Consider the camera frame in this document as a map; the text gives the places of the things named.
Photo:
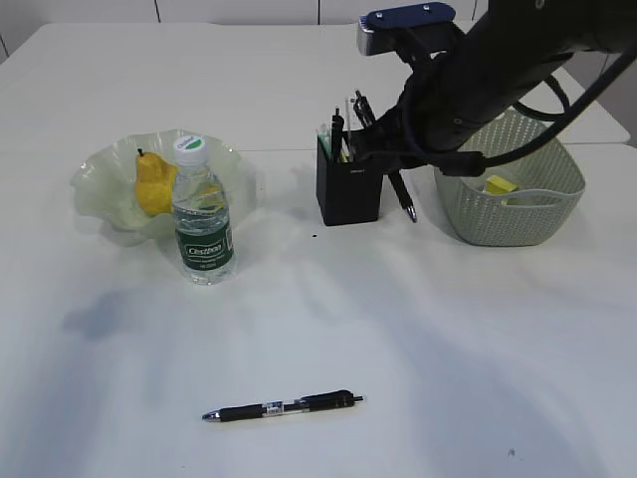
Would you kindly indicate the pale green wavy glass plate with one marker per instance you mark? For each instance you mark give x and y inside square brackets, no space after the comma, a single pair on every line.
[127,185]

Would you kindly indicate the black square pen holder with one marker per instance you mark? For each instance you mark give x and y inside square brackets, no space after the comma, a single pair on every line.
[347,193]

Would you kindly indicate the clear plastic ruler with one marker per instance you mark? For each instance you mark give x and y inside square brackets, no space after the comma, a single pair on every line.
[350,123]

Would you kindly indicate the mint green utility knife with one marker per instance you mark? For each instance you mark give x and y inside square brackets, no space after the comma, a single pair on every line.
[324,139]

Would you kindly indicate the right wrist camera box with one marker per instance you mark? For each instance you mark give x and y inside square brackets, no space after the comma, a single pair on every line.
[426,27]

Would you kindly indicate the yellow pear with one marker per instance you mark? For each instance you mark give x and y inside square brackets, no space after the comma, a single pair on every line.
[153,182]

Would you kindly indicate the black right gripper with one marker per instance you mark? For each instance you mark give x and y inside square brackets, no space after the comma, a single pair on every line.
[392,142]

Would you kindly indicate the yellow waste paper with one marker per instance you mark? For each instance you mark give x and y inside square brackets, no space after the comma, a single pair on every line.
[498,185]

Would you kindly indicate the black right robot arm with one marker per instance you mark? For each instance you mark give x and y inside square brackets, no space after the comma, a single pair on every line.
[461,81]

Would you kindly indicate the green woven plastic basket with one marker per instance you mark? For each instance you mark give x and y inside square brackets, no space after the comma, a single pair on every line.
[550,183]

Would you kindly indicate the clear water bottle green label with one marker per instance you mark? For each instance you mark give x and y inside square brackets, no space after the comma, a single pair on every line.
[201,214]

